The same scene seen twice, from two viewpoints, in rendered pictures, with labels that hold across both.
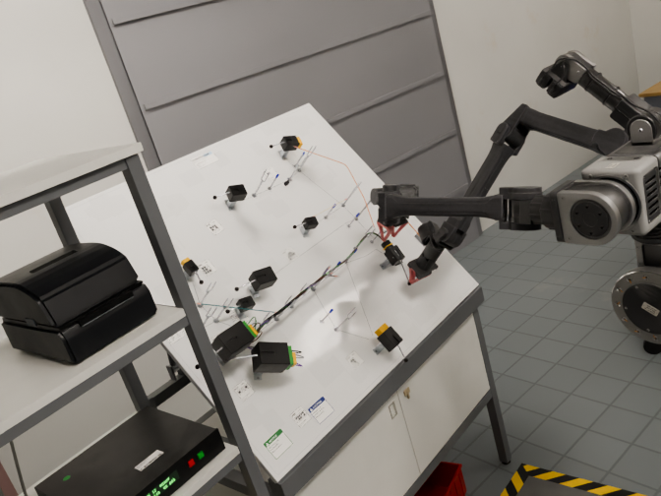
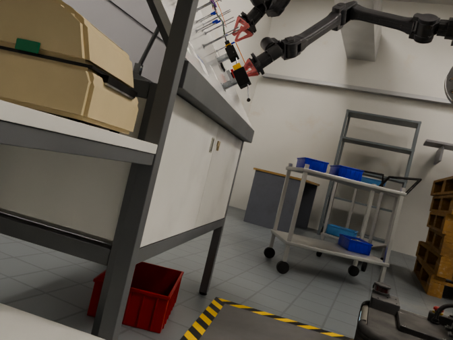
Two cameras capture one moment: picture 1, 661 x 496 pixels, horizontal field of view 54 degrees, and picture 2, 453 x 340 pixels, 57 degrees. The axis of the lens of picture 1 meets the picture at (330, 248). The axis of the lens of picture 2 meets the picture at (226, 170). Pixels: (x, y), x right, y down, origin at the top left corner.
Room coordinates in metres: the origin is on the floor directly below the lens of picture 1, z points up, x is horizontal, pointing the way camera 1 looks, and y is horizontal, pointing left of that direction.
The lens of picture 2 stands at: (0.63, 0.73, 0.65)
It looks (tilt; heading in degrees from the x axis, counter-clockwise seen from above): 0 degrees down; 326
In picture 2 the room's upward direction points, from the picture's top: 13 degrees clockwise
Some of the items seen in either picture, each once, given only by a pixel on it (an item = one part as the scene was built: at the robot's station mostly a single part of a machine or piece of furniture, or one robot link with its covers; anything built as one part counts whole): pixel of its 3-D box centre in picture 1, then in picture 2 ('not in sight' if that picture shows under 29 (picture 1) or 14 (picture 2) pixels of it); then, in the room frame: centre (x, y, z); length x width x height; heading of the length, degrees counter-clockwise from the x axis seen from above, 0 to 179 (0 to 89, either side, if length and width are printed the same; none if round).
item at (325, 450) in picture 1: (394, 374); (225, 116); (1.93, -0.09, 0.83); 1.18 x 0.05 x 0.06; 134
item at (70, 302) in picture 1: (70, 297); not in sight; (1.45, 0.61, 1.56); 0.30 x 0.23 x 0.19; 46
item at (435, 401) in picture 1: (446, 385); (221, 177); (2.13, -0.27, 0.60); 0.55 x 0.03 x 0.39; 134
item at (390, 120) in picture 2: not in sight; (367, 180); (4.61, -4.51, 0.97); 1.05 x 0.43 x 1.93; 35
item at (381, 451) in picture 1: (359, 480); (183, 173); (1.75, 0.13, 0.60); 0.55 x 0.02 x 0.39; 134
